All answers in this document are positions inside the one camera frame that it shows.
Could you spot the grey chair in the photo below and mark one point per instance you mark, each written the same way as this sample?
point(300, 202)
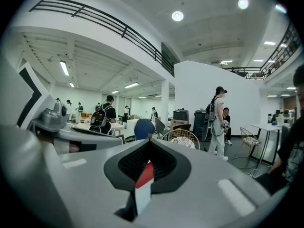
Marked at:
point(159, 126)

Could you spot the blue chair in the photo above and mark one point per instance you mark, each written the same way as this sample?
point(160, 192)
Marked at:
point(143, 128)

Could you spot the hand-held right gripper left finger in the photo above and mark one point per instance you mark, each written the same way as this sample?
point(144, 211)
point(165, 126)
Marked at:
point(83, 174)

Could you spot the black bin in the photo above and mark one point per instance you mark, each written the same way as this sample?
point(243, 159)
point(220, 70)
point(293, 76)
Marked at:
point(199, 125)
point(181, 115)

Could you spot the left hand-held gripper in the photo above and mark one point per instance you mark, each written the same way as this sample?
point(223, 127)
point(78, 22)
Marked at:
point(14, 98)

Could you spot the black railing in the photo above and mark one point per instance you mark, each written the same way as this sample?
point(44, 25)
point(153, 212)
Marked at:
point(166, 60)
point(254, 76)

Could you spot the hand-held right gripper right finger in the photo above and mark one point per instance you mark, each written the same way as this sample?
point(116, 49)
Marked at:
point(202, 186)

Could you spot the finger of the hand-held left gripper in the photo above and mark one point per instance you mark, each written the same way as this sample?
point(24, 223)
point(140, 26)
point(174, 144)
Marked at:
point(95, 136)

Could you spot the cardboard box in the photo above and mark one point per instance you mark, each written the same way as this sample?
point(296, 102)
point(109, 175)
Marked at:
point(179, 123)

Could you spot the ceiling tube light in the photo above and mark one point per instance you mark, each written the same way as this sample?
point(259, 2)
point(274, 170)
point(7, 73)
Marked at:
point(64, 68)
point(131, 85)

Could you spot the white cup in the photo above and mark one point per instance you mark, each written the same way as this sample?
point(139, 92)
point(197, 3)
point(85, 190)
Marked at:
point(142, 196)

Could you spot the black backpack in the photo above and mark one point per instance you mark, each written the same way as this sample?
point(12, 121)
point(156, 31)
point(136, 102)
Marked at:
point(210, 113)
point(98, 117)

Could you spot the round ceiling light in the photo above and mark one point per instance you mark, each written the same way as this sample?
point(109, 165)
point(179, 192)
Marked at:
point(243, 3)
point(177, 16)

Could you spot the white table with black legs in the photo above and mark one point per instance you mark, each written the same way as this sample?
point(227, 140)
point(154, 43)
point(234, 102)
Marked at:
point(268, 126)

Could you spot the floral round cushion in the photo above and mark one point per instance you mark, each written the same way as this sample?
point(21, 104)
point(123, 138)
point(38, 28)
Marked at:
point(251, 140)
point(183, 142)

